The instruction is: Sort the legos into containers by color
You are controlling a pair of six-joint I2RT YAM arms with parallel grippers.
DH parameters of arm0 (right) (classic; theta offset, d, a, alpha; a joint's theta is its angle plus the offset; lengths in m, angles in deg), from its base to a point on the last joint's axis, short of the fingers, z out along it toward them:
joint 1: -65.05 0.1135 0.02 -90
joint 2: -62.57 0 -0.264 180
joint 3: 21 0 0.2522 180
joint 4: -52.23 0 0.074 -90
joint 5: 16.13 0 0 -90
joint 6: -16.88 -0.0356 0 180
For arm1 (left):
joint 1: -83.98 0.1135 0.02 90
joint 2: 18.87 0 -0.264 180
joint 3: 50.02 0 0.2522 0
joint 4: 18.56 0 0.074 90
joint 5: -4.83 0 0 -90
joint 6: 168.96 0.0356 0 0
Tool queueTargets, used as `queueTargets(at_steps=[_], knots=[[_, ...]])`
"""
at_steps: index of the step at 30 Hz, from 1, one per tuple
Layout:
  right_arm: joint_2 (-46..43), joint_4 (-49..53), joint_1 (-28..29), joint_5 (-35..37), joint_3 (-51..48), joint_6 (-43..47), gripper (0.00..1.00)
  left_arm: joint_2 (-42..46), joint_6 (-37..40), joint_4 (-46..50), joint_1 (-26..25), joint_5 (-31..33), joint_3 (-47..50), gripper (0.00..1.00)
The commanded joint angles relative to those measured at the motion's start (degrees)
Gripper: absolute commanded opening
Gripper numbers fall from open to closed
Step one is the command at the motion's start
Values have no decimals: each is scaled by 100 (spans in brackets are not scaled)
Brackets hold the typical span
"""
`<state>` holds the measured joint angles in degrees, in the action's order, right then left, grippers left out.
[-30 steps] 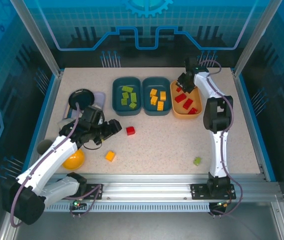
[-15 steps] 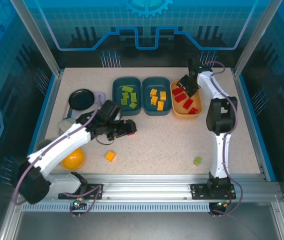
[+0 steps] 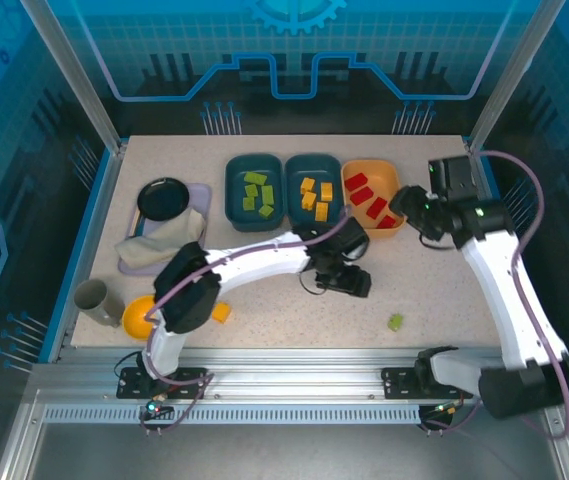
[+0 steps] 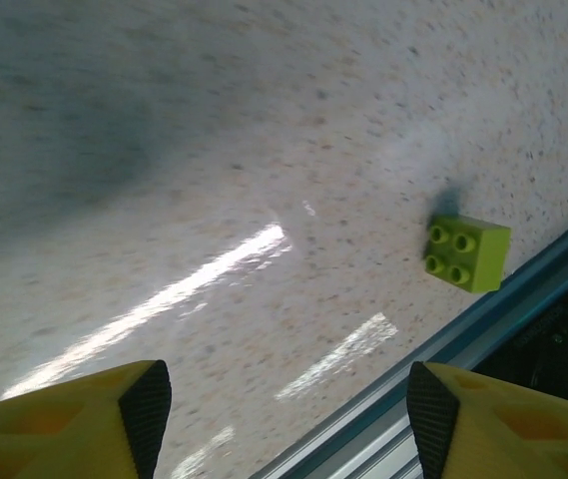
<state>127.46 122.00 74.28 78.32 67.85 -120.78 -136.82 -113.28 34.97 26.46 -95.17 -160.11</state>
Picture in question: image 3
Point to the blue printed side panel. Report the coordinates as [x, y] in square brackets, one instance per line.
[564, 125]
[4, 150]

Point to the aluminium frame rail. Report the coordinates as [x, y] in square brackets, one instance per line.
[289, 375]

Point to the aluminium frame post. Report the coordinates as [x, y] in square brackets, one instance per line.
[501, 75]
[79, 75]

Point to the blue printed wide panel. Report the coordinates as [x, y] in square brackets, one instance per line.
[284, 50]

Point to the red lego brick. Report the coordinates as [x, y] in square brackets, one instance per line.
[361, 195]
[356, 181]
[376, 206]
[389, 221]

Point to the teal plastic container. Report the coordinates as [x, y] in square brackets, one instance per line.
[236, 212]
[294, 215]

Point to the small connector with green light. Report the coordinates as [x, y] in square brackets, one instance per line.
[445, 410]
[155, 407]

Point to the black round plate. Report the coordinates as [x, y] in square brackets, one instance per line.
[161, 200]

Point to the lavender plastic tray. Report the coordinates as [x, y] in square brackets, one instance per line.
[199, 197]

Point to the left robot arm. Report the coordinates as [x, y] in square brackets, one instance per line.
[264, 255]

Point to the grey cup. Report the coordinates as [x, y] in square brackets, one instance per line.
[94, 300]

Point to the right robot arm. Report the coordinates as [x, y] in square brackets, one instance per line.
[504, 300]

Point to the orange lego brick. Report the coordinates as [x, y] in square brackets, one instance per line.
[326, 191]
[223, 314]
[307, 185]
[321, 211]
[308, 200]

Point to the long green lego brick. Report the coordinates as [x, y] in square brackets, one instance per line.
[268, 193]
[255, 177]

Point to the table side rail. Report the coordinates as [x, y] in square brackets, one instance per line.
[106, 190]
[481, 190]

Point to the slotted metal strip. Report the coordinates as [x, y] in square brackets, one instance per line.
[264, 415]

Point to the beige cloth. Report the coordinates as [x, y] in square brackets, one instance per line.
[164, 240]

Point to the orange plastic container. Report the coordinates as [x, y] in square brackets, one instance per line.
[379, 172]

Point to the yellow bowl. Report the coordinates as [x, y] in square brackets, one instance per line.
[136, 317]

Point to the small green lego brick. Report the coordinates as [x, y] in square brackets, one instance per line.
[249, 203]
[251, 190]
[266, 210]
[396, 322]

